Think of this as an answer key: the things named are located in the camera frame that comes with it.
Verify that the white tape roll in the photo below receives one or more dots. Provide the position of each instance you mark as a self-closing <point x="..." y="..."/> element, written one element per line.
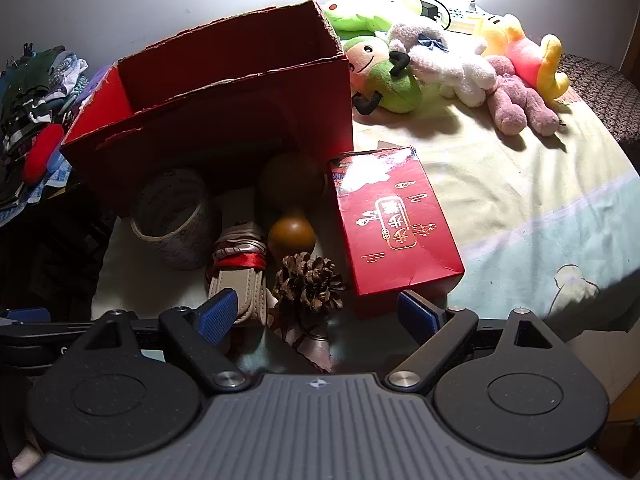
<point x="185" y="240"/>

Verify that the yellow plush bear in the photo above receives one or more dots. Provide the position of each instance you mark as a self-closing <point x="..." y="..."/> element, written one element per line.
<point x="550" y="60"/>

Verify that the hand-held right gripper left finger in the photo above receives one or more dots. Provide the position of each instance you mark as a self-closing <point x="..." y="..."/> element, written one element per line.
<point x="217" y="311"/>

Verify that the red cardboard box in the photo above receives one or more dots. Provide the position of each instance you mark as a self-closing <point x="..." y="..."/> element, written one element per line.
<point x="225" y="120"/>

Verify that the dark patterned blanket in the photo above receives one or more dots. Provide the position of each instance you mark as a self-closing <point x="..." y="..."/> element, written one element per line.
<point x="610" y="90"/>

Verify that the brown wooden gourd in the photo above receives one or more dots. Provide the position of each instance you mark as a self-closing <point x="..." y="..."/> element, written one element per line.
<point x="292" y="232"/>

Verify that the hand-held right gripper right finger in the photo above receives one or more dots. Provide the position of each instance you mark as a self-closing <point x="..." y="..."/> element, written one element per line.
<point x="417" y="316"/>

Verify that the brown pine cone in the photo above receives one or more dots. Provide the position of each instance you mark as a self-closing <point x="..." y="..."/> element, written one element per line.
<point x="307" y="285"/>

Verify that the beige belt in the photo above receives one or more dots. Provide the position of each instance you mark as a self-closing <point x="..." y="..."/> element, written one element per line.
<point x="240" y="287"/>

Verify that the pile of clothes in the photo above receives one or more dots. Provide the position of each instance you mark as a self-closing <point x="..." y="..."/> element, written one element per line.
<point x="35" y="95"/>

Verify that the red gift box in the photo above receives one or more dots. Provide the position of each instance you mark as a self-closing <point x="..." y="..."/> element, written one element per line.
<point x="395" y="230"/>

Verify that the green frog plush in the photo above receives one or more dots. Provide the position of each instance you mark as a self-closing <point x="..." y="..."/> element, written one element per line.
<point x="357" y="22"/>

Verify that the black charger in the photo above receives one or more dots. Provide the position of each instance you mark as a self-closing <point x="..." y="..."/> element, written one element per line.
<point x="430" y="10"/>

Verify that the green plush with face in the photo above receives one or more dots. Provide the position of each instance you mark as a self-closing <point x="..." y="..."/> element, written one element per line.
<point x="395" y="90"/>

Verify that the white power strip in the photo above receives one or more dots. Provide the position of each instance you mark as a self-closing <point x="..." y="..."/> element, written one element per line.
<point x="462" y="20"/>

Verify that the pink plush bear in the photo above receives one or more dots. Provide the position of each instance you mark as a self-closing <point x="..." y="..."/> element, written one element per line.
<point x="515" y="100"/>

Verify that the pastel printed bed sheet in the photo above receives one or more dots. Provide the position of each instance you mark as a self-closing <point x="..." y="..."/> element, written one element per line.
<point x="500" y="185"/>

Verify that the white plush sheep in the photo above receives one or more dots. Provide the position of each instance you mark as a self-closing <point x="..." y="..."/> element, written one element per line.
<point x="465" y="75"/>

